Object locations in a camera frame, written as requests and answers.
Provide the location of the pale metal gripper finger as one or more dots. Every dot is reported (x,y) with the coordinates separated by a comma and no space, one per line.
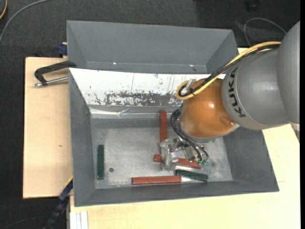
(169,165)
(163,151)

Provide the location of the red-brown flat block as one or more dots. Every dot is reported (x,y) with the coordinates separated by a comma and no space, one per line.
(155,180)
(163,125)
(188,162)

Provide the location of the dark green flat block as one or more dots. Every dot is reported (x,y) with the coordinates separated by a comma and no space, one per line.
(193,174)
(100,161)

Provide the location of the grey metal bin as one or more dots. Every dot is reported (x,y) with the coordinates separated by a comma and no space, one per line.
(143,46)

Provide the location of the pale brown cardboard board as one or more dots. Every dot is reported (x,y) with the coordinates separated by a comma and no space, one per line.
(45,128)

